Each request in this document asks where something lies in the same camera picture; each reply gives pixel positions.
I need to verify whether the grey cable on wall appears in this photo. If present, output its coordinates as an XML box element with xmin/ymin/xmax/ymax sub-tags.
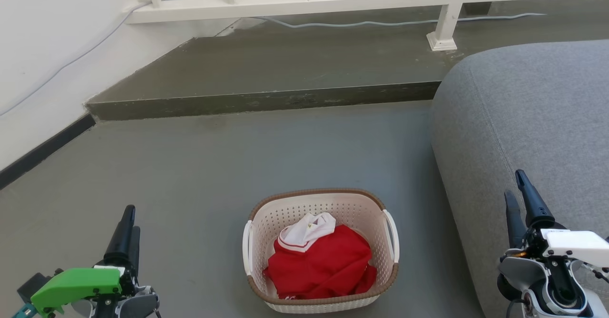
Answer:
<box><xmin>0</xmin><ymin>1</ymin><xmax>152</xmax><ymax>117</ymax></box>

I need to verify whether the grey cable on step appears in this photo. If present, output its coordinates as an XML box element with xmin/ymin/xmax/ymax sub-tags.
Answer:
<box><xmin>252</xmin><ymin>12</ymin><xmax>547</xmax><ymax>29</ymax></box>

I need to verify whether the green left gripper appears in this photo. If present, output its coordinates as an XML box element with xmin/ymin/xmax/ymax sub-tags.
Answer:
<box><xmin>30</xmin><ymin>205</ymin><xmax>141</xmax><ymax>316</ymax></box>

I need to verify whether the red garment with white collar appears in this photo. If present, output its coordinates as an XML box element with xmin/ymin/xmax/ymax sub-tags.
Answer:
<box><xmin>263</xmin><ymin>212</ymin><xmax>378</xmax><ymax>300</ymax></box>

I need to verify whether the black baseboard strip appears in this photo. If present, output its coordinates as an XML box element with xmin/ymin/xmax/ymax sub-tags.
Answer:
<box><xmin>0</xmin><ymin>113</ymin><xmax>97</xmax><ymax>190</ymax></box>

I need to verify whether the white metal railing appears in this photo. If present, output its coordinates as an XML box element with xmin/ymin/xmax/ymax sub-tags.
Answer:
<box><xmin>125</xmin><ymin>0</ymin><xmax>609</xmax><ymax>52</ymax></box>

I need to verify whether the grey fabric sofa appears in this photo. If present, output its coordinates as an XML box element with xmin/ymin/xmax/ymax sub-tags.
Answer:
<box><xmin>431</xmin><ymin>40</ymin><xmax>609</xmax><ymax>318</ymax></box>

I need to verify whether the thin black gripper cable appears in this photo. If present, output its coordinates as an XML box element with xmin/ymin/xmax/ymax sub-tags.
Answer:
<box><xmin>573</xmin><ymin>260</ymin><xmax>609</xmax><ymax>284</ymax></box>

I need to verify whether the cream perforated laundry basket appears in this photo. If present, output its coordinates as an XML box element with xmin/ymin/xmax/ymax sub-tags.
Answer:
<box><xmin>242</xmin><ymin>188</ymin><xmax>400</xmax><ymax>314</ymax></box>

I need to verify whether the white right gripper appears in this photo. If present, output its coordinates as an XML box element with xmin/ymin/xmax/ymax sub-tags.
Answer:
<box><xmin>504</xmin><ymin>169</ymin><xmax>609</xmax><ymax>268</ymax></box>

